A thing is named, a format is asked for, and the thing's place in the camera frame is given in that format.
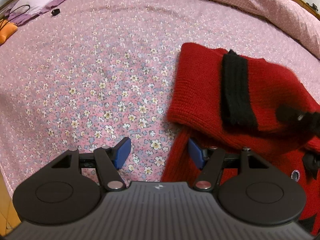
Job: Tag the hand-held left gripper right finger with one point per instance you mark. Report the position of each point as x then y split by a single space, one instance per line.
196 155

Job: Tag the pink floral bed sheet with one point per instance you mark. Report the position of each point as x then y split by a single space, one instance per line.
87 67

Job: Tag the small black object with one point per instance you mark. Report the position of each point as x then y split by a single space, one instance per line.
55 12

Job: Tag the orange soft object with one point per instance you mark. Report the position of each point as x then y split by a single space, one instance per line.
7 32

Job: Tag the pink quilt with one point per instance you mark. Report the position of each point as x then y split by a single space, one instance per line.
250 0

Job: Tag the red knit cardigan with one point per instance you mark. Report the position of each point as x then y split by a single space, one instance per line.
200 92

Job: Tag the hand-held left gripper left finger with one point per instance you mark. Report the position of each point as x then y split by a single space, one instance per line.
123 152

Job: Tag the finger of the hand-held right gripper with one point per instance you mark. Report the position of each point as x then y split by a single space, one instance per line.
312 122

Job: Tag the small dark gadget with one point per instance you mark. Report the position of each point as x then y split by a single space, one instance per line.
312 6

